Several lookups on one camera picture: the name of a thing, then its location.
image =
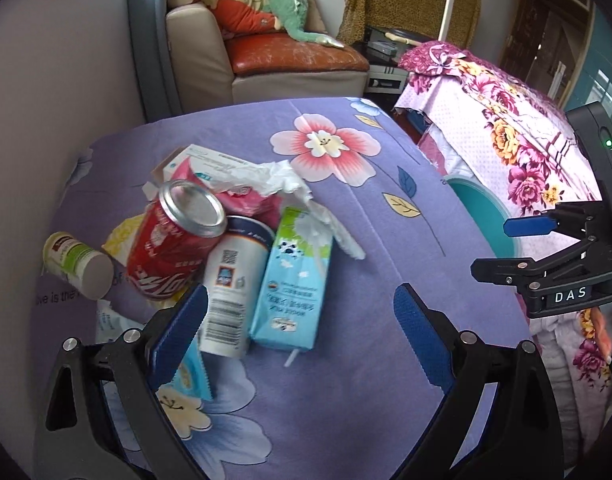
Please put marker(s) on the teal basin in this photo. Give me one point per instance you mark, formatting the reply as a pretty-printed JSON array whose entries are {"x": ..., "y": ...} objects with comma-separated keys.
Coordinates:
[{"x": 480, "y": 210}]

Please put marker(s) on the pink floral blanket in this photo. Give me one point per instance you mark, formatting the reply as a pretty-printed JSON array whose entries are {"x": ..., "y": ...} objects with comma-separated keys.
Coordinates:
[{"x": 485, "y": 100}]

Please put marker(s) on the black stereo unit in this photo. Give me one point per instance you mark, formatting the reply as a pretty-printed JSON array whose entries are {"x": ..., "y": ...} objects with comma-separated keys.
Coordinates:
[{"x": 383, "y": 67}]

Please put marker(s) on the yellow wrapper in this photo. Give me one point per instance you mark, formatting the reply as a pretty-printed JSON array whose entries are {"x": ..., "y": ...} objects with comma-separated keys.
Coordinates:
[{"x": 123, "y": 235}]

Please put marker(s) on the white pole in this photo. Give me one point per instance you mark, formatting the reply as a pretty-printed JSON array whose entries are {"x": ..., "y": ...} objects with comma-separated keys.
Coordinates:
[{"x": 448, "y": 5}]

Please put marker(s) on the beige leather sofa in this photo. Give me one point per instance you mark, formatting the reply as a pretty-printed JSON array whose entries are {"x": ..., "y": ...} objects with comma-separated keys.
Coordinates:
[{"x": 201, "y": 60}]

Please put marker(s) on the person's right hand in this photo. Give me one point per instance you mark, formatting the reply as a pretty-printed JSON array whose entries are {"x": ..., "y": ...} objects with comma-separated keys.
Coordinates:
[{"x": 604, "y": 342}]

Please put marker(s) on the light blue milk carton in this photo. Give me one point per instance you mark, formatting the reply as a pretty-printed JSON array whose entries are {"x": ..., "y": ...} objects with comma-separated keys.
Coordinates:
[{"x": 291, "y": 290}]

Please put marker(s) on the green plush toy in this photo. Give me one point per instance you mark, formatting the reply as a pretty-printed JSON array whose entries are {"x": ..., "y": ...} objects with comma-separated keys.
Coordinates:
[{"x": 286, "y": 5}]

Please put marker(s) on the white tissue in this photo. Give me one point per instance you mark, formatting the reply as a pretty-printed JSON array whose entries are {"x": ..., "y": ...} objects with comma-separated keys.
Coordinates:
[{"x": 286, "y": 180}]

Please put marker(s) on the purple floral bedsheet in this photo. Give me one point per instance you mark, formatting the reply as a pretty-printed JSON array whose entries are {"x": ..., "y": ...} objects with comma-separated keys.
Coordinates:
[{"x": 361, "y": 260}]

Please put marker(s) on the wooden cabinet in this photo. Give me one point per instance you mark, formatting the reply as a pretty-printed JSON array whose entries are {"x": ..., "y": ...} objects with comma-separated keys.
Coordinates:
[{"x": 535, "y": 35}]

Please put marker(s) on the orange seat cushion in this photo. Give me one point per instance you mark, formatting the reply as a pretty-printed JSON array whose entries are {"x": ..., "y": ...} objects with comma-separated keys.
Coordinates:
[{"x": 286, "y": 57}]

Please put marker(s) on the light blue snack wrapper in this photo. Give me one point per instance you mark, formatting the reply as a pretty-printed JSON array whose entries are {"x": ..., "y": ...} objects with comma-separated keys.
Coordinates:
[{"x": 191, "y": 375}]

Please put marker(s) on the orange plush pillow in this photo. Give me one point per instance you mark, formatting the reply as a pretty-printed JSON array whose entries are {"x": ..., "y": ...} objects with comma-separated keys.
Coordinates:
[{"x": 241, "y": 15}]

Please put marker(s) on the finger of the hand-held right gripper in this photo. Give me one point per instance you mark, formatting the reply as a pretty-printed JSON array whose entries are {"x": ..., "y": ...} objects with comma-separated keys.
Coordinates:
[
  {"x": 528, "y": 225},
  {"x": 505, "y": 269}
]

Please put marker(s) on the red soda can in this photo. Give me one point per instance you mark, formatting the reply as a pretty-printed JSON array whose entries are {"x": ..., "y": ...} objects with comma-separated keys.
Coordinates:
[{"x": 161, "y": 245}]

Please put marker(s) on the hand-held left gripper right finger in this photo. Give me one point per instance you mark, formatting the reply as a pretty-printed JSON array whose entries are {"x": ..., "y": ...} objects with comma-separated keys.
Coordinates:
[{"x": 420, "y": 340}]

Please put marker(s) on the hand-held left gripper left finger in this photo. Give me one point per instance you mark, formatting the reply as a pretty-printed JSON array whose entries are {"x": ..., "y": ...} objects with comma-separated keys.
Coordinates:
[{"x": 178, "y": 330}]

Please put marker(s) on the white green-label pill bottle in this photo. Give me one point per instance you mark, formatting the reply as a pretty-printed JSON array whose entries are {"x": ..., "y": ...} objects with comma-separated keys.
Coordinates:
[{"x": 71, "y": 260}]

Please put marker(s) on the white barcode paper cup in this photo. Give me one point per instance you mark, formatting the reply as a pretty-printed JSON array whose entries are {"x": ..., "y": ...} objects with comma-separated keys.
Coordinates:
[{"x": 231, "y": 285}]

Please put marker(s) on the white medicine box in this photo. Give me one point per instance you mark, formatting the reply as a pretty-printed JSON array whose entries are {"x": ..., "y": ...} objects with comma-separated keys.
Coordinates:
[{"x": 211, "y": 162}]

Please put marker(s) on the leopard print cloth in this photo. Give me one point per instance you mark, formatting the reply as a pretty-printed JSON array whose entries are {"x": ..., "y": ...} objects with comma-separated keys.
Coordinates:
[{"x": 400, "y": 0}]

